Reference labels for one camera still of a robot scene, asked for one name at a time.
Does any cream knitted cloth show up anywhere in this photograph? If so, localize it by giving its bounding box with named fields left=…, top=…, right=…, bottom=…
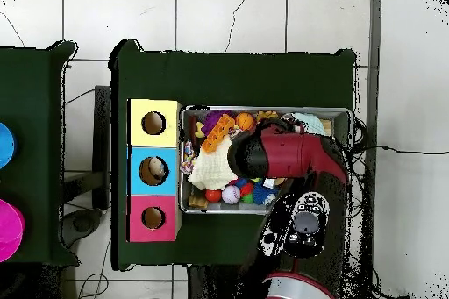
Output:
left=188, top=135, right=239, bottom=191

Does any magenta round disc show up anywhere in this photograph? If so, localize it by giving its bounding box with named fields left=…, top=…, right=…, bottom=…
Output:
left=0, top=198, right=25, bottom=263

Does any blue round disc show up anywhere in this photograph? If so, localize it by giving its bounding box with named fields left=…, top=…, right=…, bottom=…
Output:
left=0, top=121, right=18, bottom=170

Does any white toy baseball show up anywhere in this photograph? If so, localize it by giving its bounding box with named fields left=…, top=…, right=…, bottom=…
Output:
left=221, top=184, right=242, bottom=205

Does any blue stringy puffer ball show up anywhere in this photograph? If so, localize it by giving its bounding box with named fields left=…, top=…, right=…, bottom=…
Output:
left=251, top=181, right=280, bottom=206

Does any purple spiky ball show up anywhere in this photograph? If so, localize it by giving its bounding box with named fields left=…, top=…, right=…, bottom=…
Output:
left=203, top=110, right=231, bottom=135

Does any light wooden block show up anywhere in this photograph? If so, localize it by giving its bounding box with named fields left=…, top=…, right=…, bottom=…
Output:
left=188, top=194, right=209, bottom=209

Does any black upright panel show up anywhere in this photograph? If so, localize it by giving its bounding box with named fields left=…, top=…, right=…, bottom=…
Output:
left=91, top=84, right=112, bottom=210

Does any thin black cable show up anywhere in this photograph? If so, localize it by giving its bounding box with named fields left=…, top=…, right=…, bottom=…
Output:
left=353, top=143, right=449, bottom=156

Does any brown plush bear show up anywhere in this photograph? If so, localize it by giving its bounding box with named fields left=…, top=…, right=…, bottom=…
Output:
left=255, top=110, right=280, bottom=123

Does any wooden box with three holes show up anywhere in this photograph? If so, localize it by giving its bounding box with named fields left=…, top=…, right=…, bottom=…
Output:
left=126, top=98, right=183, bottom=243

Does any mint green knitted cloth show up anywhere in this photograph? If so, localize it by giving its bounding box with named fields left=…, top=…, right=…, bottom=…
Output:
left=290, top=111, right=327, bottom=137

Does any orange ridged plastic toy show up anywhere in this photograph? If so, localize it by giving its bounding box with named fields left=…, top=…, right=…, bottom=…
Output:
left=201, top=113, right=236, bottom=154

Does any shallow silver mesh bin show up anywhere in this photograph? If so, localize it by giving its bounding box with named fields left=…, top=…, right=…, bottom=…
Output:
left=179, top=104, right=353, bottom=215

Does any orange toy basketball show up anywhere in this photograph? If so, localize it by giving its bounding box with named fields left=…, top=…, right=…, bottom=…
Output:
left=234, top=111, right=255, bottom=132

